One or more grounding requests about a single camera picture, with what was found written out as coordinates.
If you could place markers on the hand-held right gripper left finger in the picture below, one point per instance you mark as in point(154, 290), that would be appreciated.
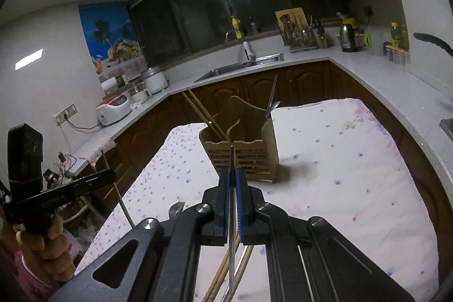
point(223, 203)

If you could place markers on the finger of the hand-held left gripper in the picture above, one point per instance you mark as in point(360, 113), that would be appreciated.
point(81, 185)

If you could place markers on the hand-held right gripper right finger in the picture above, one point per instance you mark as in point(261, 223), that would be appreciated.
point(240, 203)

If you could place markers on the metal chopstick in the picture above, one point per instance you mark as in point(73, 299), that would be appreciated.
point(232, 157)
point(271, 96)
point(274, 91)

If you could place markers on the wooden utensil holder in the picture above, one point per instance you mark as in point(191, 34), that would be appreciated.
point(262, 153)

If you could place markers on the wooden chopstick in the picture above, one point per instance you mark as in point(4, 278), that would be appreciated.
point(246, 263)
point(199, 112)
point(214, 284)
point(203, 107)

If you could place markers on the steel spoon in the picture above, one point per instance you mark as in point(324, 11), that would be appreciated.
point(275, 106)

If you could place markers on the person's left forearm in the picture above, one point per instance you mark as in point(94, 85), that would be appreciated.
point(21, 282)

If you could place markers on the person's left hand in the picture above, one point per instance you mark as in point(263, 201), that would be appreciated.
point(49, 249)

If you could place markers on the lace cloth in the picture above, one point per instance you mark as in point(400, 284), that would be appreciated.
point(101, 150)

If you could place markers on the short steel fork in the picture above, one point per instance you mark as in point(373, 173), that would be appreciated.
point(176, 210)

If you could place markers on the white and red plastic bag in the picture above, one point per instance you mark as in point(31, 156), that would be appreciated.
point(81, 238)

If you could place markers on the chopsticks on table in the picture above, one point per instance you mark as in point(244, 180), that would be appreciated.
point(221, 282)

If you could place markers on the white and red rice cooker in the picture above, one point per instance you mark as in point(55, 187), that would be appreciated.
point(113, 109)

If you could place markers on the floral white tablecloth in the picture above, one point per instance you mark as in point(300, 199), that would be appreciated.
point(336, 181)

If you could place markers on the square ceiling light panel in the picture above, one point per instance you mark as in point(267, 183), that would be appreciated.
point(29, 58)

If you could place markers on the paper towel roll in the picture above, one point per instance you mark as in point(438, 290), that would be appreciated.
point(109, 86)

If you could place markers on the white electric cooker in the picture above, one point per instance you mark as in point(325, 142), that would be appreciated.
point(155, 81)

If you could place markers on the steel kitchen sink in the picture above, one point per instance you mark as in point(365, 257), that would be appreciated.
point(230, 68)

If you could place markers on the dark wooden base cabinets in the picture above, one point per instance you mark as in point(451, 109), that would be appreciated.
point(304, 82)

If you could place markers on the white faucet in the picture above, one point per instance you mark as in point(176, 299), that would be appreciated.
point(247, 49)

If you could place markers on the utensil drying rack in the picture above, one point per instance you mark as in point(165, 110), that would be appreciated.
point(300, 38)

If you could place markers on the yellow dish soap bottle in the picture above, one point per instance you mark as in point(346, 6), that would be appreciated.
point(236, 27)

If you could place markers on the steel bottle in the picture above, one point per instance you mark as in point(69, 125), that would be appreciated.
point(252, 26)

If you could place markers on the knife block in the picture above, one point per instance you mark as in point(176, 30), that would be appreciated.
point(321, 36)

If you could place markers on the dark kitchen window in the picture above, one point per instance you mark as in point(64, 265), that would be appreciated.
point(198, 12)

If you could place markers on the steel electric kettle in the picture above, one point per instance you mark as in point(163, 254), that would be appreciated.
point(348, 40)

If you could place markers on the wooden cutting board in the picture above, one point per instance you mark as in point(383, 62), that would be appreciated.
point(299, 13)

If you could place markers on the green cup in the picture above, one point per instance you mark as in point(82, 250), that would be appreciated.
point(368, 40)

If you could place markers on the white plastic container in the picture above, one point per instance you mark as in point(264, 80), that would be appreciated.
point(378, 45)

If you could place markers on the spice jar rack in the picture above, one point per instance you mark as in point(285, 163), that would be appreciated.
point(398, 56)

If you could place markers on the yellow oil bottle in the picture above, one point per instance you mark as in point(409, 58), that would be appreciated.
point(396, 35)

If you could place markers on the black wok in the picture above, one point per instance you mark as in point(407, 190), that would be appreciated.
point(435, 40)

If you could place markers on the wall power socket strip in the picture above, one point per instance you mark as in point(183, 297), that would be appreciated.
point(65, 114)

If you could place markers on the tropical fruit wall poster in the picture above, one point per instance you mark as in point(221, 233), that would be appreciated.
point(106, 33)

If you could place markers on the black wall socket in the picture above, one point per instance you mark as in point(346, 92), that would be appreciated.
point(368, 11)

